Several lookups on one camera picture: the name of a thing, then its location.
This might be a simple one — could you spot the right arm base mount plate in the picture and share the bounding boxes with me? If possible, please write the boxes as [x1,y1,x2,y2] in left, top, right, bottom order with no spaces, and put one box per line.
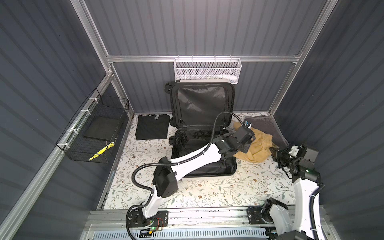
[247,206,270,225]

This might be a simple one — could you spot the tan shorts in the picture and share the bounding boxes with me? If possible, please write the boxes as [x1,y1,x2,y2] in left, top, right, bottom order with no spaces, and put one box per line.
[234,127,277,163]

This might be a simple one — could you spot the black t-shirt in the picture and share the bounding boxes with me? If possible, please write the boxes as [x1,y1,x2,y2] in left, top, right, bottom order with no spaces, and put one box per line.
[136,115,171,141]

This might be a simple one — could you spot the aluminium front rail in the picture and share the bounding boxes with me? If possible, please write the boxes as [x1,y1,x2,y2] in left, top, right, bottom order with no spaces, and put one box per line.
[84,207,250,231]

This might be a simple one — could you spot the yellow black striped item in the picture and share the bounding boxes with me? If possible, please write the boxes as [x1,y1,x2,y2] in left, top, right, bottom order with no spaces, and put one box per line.
[89,142,115,161]

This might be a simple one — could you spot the white tube in basket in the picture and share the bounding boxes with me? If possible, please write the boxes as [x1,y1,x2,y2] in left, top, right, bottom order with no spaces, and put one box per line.
[216,74,239,84]

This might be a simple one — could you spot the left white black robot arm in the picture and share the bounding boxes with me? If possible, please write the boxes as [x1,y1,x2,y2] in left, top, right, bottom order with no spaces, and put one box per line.
[126,112,256,240]

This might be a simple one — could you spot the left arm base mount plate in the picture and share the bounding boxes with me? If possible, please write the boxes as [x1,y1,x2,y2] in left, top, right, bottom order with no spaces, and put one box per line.
[126,209,169,228]

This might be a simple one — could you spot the grey folded towel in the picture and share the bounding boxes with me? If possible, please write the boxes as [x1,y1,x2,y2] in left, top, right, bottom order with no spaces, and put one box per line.
[245,116,289,148]

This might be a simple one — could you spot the white perforated vent panel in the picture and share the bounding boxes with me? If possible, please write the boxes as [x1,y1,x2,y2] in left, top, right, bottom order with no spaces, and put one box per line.
[91,227,268,240]

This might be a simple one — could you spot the black flat pad in basket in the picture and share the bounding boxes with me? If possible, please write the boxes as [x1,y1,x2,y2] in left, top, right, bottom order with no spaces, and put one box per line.
[84,117,122,141]

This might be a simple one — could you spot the black wire mesh basket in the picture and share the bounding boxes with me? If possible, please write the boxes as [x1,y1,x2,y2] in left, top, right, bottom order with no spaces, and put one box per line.
[57,90,130,164]

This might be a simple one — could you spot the white wire mesh basket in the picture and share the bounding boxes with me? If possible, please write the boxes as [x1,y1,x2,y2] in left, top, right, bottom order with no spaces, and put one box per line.
[173,57,242,84]

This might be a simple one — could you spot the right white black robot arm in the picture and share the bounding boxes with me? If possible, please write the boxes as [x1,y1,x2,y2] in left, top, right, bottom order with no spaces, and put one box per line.
[261,145,325,240]

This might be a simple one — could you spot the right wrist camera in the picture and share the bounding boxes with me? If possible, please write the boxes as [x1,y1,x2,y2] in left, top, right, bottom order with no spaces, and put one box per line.
[289,145,319,163]

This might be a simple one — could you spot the black carry-on suitcase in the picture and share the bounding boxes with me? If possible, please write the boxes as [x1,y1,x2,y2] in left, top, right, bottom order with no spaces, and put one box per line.
[165,82,235,159]

